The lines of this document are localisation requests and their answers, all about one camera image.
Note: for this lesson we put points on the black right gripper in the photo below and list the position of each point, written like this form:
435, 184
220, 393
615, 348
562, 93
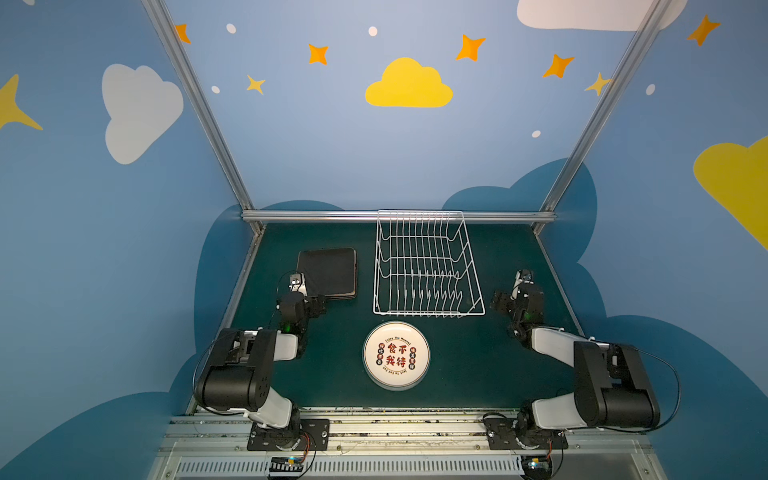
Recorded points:
507, 303

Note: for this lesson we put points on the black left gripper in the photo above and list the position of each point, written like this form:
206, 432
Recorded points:
315, 305

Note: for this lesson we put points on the square floral plate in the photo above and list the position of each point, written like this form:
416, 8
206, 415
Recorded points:
329, 271
329, 297

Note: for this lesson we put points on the white wire dish rack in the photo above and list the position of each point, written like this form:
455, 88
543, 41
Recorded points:
425, 268

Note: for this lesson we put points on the white round plate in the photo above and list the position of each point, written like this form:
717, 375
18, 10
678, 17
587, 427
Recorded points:
396, 356

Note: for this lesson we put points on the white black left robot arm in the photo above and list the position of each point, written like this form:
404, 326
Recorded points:
237, 375

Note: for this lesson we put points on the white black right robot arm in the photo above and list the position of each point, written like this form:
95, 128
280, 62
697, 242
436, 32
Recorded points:
611, 387

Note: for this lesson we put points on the left small circuit board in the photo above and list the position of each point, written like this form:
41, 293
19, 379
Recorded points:
285, 467

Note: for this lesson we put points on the small circuit board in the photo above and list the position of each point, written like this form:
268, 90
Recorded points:
285, 467
536, 468

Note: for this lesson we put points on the right small circuit board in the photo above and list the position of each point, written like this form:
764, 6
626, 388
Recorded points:
536, 468

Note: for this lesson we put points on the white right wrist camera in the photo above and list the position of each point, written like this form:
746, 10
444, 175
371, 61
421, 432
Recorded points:
523, 276

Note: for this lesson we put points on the aluminium frame back bar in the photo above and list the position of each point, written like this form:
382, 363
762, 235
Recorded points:
386, 215

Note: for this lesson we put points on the aluminium frame right post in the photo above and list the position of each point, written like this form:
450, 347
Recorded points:
638, 47

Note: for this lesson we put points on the aluminium frame post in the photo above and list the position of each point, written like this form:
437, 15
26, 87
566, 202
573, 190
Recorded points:
638, 47
161, 20

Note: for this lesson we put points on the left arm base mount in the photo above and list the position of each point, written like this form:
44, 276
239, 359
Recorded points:
299, 435

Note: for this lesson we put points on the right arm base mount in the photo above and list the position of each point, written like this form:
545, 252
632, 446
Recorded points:
520, 432

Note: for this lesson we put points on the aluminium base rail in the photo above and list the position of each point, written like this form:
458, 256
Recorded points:
396, 443

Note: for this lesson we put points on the aluminium frame left post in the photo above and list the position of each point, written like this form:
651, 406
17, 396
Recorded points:
161, 20

